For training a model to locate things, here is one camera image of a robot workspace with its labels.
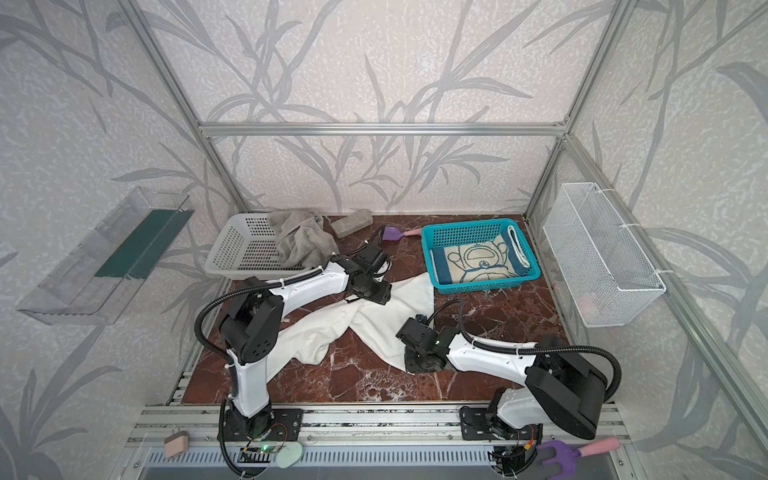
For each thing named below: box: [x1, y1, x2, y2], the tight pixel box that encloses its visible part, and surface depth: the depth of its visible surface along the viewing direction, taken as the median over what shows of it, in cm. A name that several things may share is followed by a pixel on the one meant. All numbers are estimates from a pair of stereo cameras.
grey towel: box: [268, 211, 340, 269], surface depth 98 cm
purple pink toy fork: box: [537, 437, 621, 480], surface depth 71 cm
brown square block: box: [164, 430, 189, 459], surface depth 71 cm
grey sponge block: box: [330, 209, 374, 239], surface depth 118 cm
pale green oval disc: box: [276, 441, 303, 469], surface depth 70 cm
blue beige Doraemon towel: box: [430, 224, 531, 285], surface depth 105 cm
